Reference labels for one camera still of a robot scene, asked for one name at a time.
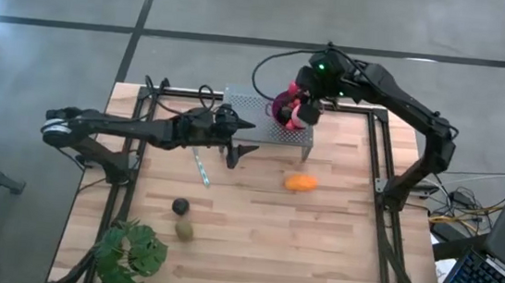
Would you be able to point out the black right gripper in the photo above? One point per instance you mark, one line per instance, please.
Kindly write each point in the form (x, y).
(333, 79)

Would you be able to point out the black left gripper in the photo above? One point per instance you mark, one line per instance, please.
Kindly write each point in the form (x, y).
(209, 128)

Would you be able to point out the shiny red round fruit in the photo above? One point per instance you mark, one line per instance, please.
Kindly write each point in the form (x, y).
(294, 89)

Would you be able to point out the glossy black round fruit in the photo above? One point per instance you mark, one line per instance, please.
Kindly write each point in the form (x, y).
(284, 114)

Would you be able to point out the long yellow melon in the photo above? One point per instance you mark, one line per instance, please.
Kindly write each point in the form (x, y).
(300, 182)

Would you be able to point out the beige melon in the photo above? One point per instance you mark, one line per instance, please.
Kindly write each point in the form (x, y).
(184, 230)

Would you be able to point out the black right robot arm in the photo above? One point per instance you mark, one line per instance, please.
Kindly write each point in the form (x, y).
(404, 105)

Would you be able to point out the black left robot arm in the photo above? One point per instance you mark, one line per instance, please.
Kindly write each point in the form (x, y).
(119, 131)

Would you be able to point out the grey perforated metal riser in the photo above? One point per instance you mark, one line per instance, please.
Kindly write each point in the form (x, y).
(248, 113)

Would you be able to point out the purple metal colander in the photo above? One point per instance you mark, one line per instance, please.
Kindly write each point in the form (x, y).
(275, 106)

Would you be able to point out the dark brown plum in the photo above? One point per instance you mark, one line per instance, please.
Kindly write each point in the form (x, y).
(180, 206)

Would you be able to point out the green plant white pot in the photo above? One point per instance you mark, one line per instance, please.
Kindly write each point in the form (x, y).
(130, 255)

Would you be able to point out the black power adapter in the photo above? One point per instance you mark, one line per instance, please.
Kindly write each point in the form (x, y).
(461, 198)

